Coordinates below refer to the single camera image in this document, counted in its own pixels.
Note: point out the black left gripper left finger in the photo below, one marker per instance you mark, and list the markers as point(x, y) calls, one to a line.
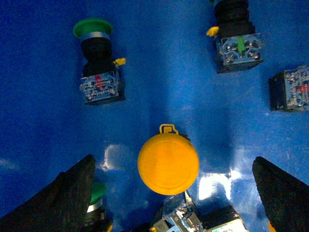
point(59, 207)

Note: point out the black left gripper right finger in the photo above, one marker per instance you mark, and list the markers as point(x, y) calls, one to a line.
point(284, 197)

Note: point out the yellow mushroom push button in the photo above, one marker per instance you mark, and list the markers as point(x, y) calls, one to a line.
point(168, 164)

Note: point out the blue bin with buttons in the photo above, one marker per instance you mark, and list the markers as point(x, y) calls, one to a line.
point(170, 77)

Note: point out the yellow push button front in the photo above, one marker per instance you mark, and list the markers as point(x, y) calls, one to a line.
point(270, 227)

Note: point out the green push button front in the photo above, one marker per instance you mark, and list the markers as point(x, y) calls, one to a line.
point(95, 220)

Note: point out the green push button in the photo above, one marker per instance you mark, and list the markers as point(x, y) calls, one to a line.
point(102, 81)
point(95, 220)
point(236, 42)

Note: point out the loose contact block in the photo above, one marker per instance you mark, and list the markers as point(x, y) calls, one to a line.
point(226, 219)

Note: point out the yellow push button lying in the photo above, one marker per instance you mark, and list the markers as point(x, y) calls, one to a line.
point(177, 214)

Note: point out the green push button left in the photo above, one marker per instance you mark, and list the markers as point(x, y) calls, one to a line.
point(102, 81)

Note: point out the green push button middle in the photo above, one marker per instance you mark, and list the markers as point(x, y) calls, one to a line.
point(236, 42)

